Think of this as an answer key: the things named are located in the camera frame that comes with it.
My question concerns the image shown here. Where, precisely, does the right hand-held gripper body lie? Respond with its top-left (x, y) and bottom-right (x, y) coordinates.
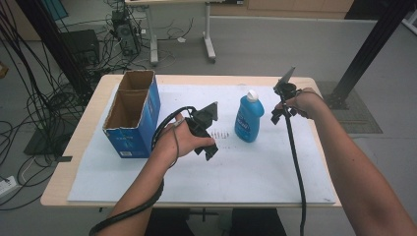
top-left (272, 66), bottom-right (298, 101)

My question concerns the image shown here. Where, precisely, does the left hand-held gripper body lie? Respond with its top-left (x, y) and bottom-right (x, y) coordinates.
top-left (185, 101), bottom-right (219, 142)

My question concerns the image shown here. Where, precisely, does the blue plastic bottle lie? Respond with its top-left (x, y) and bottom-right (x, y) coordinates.
top-left (234, 95), bottom-right (266, 144)

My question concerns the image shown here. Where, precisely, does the person's right hand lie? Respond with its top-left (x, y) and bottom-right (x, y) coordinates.
top-left (275, 87), bottom-right (326, 120)

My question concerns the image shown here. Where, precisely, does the person's left hand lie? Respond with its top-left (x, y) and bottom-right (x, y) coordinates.
top-left (151, 113), bottom-right (216, 169)

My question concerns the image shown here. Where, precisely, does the white table mat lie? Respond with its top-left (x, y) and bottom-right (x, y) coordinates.
top-left (67, 83), bottom-right (337, 205)

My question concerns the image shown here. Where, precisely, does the blue cardboard box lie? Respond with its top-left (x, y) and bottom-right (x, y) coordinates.
top-left (102, 69), bottom-right (162, 159)

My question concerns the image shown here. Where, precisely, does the grey floor mat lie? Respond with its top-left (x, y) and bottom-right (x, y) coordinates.
top-left (315, 81), bottom-right (384, 135)

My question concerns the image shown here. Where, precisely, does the person's left leg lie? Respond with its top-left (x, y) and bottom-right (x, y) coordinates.
top-left (146, 207), bottom-right (192, 236)

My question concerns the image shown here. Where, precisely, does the person's leg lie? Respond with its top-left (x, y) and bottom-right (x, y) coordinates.
top-left (229, 207), bottom-right (287, 236)
top-left (146, 207), bottom-right (192, 236)

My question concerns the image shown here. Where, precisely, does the wooden cabinet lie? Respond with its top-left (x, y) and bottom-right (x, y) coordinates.
top-left (209, 0), bottom-right (356, 20)

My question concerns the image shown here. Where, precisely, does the person's right leg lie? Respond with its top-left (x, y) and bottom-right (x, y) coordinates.
top-left (229, 207), bottom-right (287, 236)

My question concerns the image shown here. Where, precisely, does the black computer tower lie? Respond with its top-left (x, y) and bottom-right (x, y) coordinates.
top-left (110, 9), bottom-right (143, 57)

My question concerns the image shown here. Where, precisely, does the black equipment case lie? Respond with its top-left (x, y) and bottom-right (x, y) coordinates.
top-left (61, 29), bottom-right (101, 67)

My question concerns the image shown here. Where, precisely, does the white power strip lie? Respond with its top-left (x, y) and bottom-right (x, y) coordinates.
top-left (0, 175), bottom-right (18, 199)

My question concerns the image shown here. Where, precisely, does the thin grey cable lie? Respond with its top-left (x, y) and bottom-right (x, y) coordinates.
top-left (171, 119), bottom-right (182, 162)

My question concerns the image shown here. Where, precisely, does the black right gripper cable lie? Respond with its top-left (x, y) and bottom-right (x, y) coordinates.
top-left (279, 96), bottom-right (308, 236)

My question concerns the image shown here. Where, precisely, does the black metal post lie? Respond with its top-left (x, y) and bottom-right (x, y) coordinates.
top-left (323, 0), bottom-right (417, 110)
top-left (14, 0), bottom-right (95, 96)

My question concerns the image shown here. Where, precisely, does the thick black left gripper cable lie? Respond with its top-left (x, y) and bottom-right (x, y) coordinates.
top-left (89, 105), bottom-right (198, 236)

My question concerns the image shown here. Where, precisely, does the tangle of black cables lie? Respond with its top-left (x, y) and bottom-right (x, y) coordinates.
top-left (0, 0), bottom-right (195, 211)

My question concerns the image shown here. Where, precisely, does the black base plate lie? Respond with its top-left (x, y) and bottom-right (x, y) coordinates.
top-left (23, 123), bottom-right (83, 157)

